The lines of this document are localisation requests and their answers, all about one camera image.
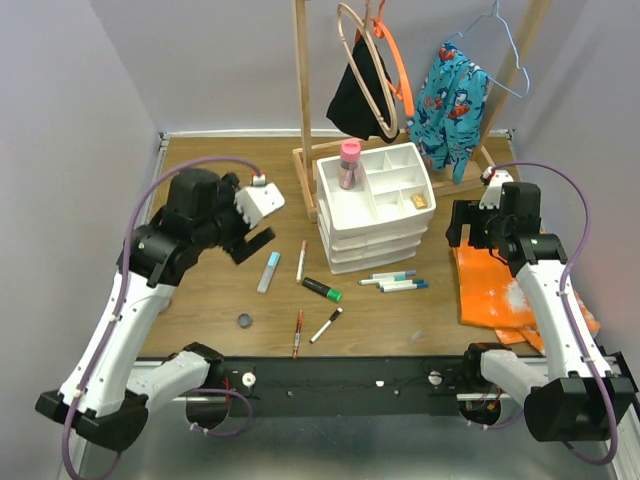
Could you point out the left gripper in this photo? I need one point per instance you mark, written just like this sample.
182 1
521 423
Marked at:
226 196

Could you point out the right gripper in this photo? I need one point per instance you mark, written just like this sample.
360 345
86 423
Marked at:
468 211

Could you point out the blue cap clear tube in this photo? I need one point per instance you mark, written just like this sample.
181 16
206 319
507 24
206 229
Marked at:
268 272

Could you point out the pink cap white marker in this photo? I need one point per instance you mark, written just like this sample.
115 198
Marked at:
301 262

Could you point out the small dark round tin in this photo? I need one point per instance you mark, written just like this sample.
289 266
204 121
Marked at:
244 321

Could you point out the black green highlighter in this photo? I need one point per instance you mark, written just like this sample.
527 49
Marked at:
322 289

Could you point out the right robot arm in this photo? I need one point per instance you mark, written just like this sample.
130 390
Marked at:
579 398

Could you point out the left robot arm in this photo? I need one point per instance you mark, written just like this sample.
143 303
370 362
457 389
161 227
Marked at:
99 400

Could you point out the small yellow eraser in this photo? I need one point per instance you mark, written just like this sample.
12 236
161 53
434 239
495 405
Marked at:
419 202

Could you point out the white plastic drawer organizer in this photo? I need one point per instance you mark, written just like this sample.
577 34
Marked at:
375 223

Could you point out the orange white tie-dye cloth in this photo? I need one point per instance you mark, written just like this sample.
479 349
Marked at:
491 298

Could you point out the red pen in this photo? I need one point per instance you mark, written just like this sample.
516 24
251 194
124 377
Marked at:
297 334

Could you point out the blue fish print garment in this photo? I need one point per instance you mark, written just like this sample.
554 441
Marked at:
448 111

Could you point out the purple cap marker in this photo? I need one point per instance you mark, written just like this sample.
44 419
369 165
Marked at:
394 274

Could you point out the blue cap marker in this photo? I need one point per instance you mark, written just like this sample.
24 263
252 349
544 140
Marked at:
397 287

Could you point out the black cap white marker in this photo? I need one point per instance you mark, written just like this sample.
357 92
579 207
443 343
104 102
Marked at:
333 317

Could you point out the teal cap marker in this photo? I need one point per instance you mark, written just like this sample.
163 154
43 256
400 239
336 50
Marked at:
383 280

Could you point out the wooden clothes rack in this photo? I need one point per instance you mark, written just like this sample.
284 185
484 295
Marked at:
304 157

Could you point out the pink lid pencil tube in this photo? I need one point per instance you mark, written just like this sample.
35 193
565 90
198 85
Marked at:
350 152

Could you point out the black shorts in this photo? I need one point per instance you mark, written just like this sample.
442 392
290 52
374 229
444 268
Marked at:
348 110

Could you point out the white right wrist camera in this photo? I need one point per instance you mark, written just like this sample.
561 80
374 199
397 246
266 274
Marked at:
493 179

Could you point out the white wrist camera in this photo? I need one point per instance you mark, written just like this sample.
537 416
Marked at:
493 179
258 201

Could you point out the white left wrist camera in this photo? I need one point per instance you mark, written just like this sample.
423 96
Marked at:
258 201

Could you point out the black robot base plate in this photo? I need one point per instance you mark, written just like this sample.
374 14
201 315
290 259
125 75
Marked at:
272 387

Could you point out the aluminium frame rails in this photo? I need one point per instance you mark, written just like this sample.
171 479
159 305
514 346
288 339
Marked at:
579 398

